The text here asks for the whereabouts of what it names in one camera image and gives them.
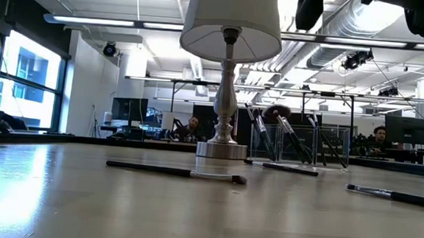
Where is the large fluffy powder brush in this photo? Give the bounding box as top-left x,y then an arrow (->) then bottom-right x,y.
259,102 -> 317,165

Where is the black spoolie brow brush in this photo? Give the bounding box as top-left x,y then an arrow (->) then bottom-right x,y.
243,158 -> 321,178

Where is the foundation brush silver ferrule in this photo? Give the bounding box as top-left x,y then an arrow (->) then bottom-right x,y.
104,159 -> 249,186

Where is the black ceiling spotlight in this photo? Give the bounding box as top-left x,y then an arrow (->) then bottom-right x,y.
378,85 -> 400,98
341,47 -> 375,73

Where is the white shade silver table lamp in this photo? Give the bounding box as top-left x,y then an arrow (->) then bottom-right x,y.
172,0 -> 286,163

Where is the clear acrylic organizer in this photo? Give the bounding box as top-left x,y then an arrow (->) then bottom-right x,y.
248,121 -> 352,170

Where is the person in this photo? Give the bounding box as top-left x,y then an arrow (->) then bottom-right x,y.
364,124 -> 395,158
172,114 -> 208,144

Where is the black computer monitor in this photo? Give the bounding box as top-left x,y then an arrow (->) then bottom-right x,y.
382,114 -> 424,146
110,96 -> 150,129

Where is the black partition screen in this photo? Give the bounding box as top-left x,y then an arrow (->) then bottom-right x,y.
190,103 -> 324,152

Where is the dark office desk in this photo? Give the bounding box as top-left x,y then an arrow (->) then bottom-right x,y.
351,144 -> 424,166
99,124 -> 164,143

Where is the white panel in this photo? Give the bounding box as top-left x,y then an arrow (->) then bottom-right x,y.
160,111 -> 176,131

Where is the black round ceiling device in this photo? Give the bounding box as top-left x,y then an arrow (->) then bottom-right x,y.
102,41 -> 119,57

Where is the large window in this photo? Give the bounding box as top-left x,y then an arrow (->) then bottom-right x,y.
0,28 -> 71,133

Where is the silver ceiling duct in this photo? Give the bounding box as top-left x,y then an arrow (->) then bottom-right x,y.
253,0 -> 404,82

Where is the black metal rig frame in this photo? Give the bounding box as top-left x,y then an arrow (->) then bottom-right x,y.
121,74 -> 424,147

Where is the black aluminium table frame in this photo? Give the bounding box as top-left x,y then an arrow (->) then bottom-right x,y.
0,130 -> 424,179

